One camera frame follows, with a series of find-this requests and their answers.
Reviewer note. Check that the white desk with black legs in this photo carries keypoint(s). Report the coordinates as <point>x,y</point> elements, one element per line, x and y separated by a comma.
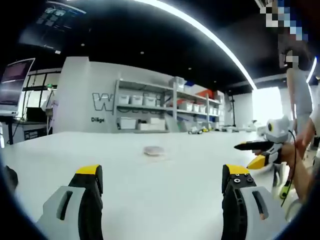
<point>27,130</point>

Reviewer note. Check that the person's right hand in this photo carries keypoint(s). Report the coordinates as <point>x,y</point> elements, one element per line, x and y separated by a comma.
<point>287,153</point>

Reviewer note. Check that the black tripod stand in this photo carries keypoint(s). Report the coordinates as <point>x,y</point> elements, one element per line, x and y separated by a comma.
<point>233,110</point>

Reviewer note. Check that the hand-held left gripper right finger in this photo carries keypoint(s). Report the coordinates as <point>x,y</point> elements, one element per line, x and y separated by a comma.
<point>252,202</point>

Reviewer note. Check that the small yellow and white devices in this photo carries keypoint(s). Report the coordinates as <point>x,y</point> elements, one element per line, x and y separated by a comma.
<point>198,130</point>

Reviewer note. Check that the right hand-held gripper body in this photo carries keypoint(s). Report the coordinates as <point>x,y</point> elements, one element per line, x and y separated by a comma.
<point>275,130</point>

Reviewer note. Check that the grey metal shelving rack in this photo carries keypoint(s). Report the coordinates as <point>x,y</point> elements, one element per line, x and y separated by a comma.
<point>172,105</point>

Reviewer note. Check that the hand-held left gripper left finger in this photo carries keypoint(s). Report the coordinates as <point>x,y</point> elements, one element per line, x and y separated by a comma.
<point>62,200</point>

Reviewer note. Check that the monitor on stand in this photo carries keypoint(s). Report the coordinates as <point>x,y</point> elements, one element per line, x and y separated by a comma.
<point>13,85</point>

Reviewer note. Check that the long ceiling light strip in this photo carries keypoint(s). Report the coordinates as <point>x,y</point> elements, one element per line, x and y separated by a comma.
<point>220,42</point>

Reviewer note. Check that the row of white storage bins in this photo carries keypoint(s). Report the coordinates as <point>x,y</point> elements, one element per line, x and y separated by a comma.
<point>150,100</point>

